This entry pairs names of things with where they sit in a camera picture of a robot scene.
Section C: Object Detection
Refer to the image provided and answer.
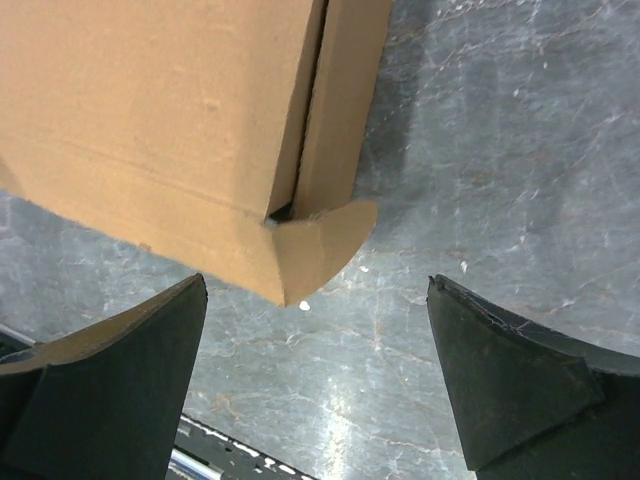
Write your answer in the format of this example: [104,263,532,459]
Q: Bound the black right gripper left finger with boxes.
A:
[1,273,208,479]

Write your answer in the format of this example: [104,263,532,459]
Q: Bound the brown cardboard box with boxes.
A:
[1,1,392,306]

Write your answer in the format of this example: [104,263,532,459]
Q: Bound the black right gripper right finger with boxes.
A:
[427,275,639,473]

